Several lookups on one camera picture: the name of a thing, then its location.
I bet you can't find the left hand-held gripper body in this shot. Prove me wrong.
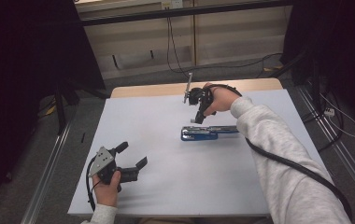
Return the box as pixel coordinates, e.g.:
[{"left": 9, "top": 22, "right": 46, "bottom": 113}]
[{"left": 88, "top": 146, "right": 140, "bottom": 185}]

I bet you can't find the white power strip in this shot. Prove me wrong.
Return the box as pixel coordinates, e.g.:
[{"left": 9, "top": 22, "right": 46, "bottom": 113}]
[{"left": 322, "top": 106, "right": 336, "bottom": 119}]

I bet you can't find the person's right hand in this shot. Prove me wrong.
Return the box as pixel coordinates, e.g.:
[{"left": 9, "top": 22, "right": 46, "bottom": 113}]
[{"left": 202, "top": 81, "right": 242, "bottom": 118}]

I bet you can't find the white wall socket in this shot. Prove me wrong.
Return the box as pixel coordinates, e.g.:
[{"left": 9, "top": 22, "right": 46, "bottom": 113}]
[{"left": 161, "top": 0, "right": 184, "bottom": 10}]

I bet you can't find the black floor cable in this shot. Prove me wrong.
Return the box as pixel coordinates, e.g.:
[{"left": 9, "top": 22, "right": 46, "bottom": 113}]
[{"left": 178, "top": 51, "right": 284, "bottom": 79}]

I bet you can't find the black horizontal bar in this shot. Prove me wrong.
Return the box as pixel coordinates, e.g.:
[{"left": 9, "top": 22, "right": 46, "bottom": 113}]
[{"left": 78, "top": 0, "right": 293, "bottom": 28}]

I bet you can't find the black stand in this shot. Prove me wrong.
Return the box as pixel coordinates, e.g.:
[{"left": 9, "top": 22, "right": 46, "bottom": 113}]
[
  {"left": 271, "top": 49, "right": 323, "bottom": 108},
  {"left": 53, "top": 77, "right": 108, "bottom": 136}
]

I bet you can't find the black cable bundle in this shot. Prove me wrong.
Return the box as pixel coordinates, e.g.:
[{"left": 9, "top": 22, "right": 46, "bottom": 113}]
[{"left": 300, "top": 78, "right": 346, "bottom": 154}]

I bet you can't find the blue stapler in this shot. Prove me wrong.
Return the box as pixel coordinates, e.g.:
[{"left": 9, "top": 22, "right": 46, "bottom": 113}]
[{"left": 180, "top": 124, "right": 240, "bottom": 142}]

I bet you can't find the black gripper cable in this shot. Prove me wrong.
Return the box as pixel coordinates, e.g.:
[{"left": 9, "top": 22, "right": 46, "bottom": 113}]
[
  {"left": 85, "top": 156, "right": 102, "bottom": 213},
  {"left": 206, "top": 83, "right": 353, "bottom": 222}
]

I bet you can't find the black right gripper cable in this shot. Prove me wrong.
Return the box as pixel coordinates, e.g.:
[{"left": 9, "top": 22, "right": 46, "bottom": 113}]
[{"left": 206, "top": 83, "right": 353, "bottom": 222}]

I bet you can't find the black wall cable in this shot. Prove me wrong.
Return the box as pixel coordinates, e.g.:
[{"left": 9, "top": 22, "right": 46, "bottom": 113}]
[{"left": 165, "top": 7, "right": 191, "bottom": 79}]

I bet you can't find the white table mat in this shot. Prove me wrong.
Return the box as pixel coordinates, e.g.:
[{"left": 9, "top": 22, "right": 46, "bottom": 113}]
[{"left": 66, "top": 88, "right": 334, "bottom": 218}]

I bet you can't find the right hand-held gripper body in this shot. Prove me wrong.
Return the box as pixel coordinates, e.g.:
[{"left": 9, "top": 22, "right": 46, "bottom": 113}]
[{"left": 182, "top": 72, "right": 216, "bottom": 121}]

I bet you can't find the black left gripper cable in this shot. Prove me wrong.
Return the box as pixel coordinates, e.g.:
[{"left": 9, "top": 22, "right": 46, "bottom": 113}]
[{"left": 85, "top": 156, "right": 102, "bottom": 213}]

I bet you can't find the black curtain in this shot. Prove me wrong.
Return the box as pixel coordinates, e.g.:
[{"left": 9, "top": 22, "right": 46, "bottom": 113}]
[
  {"left": 280, "top": 0, "right": 355, "bottom": 132},
  {"left": 0, "top": 0, "right": 107, "bottom": 216}
]

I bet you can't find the white cable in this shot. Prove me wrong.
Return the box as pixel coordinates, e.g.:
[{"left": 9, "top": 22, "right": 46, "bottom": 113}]
[{"left": 319, "top": 92, "right": 355, "bottom": 139}]

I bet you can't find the person's left hand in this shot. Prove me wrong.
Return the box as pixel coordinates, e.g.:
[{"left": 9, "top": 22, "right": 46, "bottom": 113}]
[{"left": 92, "top": 169, "right": 122, "bottom": 208}]

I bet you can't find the metal floor rail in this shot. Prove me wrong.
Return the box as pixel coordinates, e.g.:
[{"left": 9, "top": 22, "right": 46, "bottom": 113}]
[
  {"left": 21, "top": 121, "right": 71, "bottom": 224},
  {"left": 296, "top": 84, "right": 355, "bottom": 213}
]

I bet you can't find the wooden table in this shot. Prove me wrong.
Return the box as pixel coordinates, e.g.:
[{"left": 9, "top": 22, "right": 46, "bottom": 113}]
[{"left": 109, "top": 77, "right": 284, "bottom": 99}]

